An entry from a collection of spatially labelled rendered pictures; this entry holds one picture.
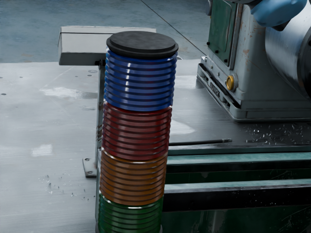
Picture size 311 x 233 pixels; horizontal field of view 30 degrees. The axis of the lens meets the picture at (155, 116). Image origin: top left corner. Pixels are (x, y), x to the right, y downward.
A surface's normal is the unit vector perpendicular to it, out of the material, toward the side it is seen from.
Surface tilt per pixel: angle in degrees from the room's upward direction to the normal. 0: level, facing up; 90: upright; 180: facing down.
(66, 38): 53
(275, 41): 92
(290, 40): 81
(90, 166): 0
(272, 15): 132
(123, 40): 0
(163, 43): 0
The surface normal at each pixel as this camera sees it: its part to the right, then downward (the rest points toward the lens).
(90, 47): 0.22, -0.22
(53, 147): 0.08, -0.91
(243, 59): -0.97, 0.00
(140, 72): 0.05, -0.02
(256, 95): 0.21, 0.40
